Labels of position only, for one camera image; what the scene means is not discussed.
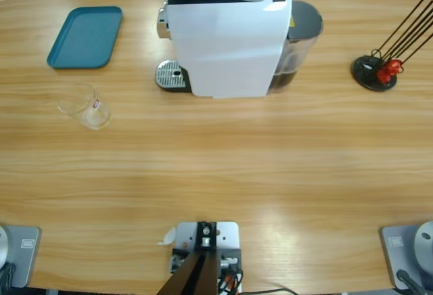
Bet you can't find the clear glass cup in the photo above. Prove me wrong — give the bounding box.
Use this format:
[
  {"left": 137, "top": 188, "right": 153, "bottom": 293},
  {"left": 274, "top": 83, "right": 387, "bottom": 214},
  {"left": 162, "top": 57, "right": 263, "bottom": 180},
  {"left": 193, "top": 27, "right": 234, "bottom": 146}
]
[{"left": 56, "top": 83, "right": 113, "bottom": 131}]

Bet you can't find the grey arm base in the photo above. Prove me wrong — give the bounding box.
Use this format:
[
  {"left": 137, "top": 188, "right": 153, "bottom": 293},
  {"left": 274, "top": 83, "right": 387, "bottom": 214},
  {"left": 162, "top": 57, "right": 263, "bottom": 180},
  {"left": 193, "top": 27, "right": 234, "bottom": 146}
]
[
  {"left": 378, "top": 220, "right": 433, "bottom": 291},
  {"left": 0, "top": 224, "right": 43, "bottom": 289}
]

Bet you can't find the white capsule coffee machine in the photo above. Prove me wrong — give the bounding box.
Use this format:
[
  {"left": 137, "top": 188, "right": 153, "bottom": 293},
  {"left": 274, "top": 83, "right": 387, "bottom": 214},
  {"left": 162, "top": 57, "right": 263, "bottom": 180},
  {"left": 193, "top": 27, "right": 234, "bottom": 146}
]
[{"left": 157, "top": 0, "right": 294, "bottom": 100}]

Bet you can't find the red coffee capsule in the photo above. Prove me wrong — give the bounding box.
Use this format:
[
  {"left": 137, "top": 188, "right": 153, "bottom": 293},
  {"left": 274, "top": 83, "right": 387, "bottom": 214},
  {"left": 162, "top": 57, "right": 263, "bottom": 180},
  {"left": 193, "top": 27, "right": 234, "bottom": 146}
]
[
  {"left": 376, "top": 68, "right": 392, "bottom": 85},
  {"left": 386, "top": 58, "right": 405, "bottom": 74}
]

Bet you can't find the clear water tank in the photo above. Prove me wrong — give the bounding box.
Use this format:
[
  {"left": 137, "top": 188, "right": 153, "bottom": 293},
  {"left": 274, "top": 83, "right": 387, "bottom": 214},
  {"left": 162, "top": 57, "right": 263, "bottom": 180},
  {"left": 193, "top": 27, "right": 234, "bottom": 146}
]
[{"left": 269, "top": 0, "right": 325, "bottom": 93}]

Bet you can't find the metal grate drip tray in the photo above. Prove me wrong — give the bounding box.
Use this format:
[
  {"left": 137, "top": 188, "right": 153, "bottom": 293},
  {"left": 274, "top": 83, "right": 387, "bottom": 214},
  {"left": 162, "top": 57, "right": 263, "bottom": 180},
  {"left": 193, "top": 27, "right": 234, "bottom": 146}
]
[{"left": 154, "top": 59, "right": 192, "bottom": 93}]

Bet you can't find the teal plastic tray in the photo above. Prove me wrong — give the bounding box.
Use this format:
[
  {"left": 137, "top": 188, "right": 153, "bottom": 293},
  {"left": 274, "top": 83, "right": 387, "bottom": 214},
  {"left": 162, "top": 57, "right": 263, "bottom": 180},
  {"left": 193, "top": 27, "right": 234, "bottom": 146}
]
[{"left": 46, "top": 5, "right": 123, "bottom": 70}]

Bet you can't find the black capsule holder with rods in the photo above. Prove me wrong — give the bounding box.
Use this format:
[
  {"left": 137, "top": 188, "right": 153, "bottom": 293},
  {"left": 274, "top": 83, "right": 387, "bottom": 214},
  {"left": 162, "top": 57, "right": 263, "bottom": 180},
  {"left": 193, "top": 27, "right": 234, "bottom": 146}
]
[{"left": 350, "top": 0, "right": 433, "bottom": 92}]

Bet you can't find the white paper tag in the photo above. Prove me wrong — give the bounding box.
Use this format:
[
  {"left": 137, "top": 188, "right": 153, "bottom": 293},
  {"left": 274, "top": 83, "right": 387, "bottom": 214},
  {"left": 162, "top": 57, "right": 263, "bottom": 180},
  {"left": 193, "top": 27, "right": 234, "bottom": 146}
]
[{"left": 157, "top": 226, "right": 177, "bottom": 247}]

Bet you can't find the white mount block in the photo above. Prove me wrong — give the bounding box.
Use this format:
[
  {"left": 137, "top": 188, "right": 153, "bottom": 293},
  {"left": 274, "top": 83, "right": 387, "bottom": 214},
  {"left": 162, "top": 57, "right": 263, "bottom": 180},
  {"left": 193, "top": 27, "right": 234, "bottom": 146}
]
[{"left": 168, "top": 221, "right": 244, "bottom": 294}]

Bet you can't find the black clamp bracket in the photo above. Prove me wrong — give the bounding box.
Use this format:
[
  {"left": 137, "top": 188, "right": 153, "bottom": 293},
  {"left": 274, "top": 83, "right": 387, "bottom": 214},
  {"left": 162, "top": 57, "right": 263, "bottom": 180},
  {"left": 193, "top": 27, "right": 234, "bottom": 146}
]
[{"left": 170, "top": 248, "right": 243, "bottom": 274}]

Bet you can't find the dark camera post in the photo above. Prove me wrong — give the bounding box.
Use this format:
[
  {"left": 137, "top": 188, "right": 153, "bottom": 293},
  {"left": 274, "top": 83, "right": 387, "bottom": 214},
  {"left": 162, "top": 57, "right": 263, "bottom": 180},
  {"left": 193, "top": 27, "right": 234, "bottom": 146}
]
[{"left": 157, "top": 221, "right": 219, "bottom": 295}]

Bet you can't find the black cable bundle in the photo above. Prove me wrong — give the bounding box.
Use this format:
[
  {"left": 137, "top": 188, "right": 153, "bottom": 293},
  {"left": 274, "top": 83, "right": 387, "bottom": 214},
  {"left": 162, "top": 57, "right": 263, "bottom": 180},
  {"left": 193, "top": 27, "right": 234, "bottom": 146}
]
[{"left": 216, "top": 269, "right": 244, "bottom": 295}]

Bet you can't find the thin black cable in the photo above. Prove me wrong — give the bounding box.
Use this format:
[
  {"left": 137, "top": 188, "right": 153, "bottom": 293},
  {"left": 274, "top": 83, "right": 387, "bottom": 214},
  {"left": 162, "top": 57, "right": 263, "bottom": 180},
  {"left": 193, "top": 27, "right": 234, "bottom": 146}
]
[{"left": 243, "top": 287, "right": 295, "bottom": 295}]

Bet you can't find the black base cable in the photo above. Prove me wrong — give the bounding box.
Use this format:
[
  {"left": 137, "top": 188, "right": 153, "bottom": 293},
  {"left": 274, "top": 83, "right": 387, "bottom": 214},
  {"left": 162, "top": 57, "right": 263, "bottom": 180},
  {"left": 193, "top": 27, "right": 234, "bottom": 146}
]
[
  {"left": 0, "top": 263, "right": 17, "bottom": 289},
  {"left": 396, "top": 269, "right": 426, "bottom": 295}
]

